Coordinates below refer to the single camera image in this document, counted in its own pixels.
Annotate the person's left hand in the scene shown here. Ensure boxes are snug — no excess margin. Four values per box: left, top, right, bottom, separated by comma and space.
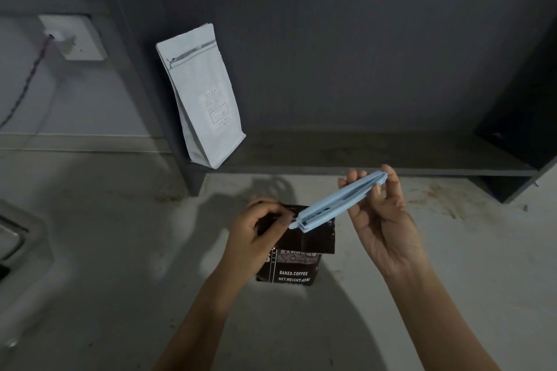
219, 198, 294, 285

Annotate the person's right hand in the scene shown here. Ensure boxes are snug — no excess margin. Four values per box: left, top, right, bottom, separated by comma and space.
338, 164, 430, 281

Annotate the dark brown coffee bag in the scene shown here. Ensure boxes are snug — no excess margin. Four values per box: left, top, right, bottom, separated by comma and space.
254, 203, 337, 287

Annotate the light blue bag clip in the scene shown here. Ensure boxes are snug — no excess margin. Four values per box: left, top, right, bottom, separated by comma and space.
288, 170, 388, 235

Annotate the person's right forearm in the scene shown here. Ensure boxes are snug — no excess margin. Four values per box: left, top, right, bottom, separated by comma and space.
382, 265, 503, 371

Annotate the person's left forearm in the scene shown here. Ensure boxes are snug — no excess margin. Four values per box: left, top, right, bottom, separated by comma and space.
150, 268, 258, 371

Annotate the dark grey shelf unit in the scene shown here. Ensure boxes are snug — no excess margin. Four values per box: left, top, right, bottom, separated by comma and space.
80, 0, 557, 205

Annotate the white coffee pouch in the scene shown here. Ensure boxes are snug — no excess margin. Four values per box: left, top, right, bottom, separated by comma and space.
155, 23, 247, 170

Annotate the white plug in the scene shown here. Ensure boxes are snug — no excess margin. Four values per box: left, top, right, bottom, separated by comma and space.
44, 31, 77, 54

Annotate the white wall socket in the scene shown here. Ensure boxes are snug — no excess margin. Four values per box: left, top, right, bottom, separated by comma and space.
37, 14, 109, 62

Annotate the dark braided cable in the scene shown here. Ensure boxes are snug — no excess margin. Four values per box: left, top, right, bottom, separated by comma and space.
0, 34, 56, 130

